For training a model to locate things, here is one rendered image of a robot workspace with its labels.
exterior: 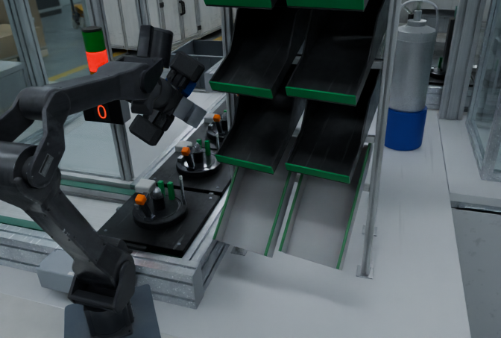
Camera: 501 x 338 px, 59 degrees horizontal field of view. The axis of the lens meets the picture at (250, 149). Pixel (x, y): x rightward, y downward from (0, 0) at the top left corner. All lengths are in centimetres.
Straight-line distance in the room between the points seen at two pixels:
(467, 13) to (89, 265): 164
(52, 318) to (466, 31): 169
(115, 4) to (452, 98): 526
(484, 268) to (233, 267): 90
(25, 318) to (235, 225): 52
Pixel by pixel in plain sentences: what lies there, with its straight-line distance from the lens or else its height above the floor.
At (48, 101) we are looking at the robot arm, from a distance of 56.
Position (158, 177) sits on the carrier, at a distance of 135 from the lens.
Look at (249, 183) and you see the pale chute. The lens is 104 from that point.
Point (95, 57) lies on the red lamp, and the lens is 120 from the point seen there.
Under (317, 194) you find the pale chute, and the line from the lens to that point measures 100.
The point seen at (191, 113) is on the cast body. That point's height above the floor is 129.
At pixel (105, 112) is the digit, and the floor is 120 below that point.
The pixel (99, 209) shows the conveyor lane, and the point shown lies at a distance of 136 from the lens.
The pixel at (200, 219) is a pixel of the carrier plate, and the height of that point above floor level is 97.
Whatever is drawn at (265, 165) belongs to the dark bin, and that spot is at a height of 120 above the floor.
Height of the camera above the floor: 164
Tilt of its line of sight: 27 degrees down
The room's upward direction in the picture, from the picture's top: 2 degrees counter-clockwise
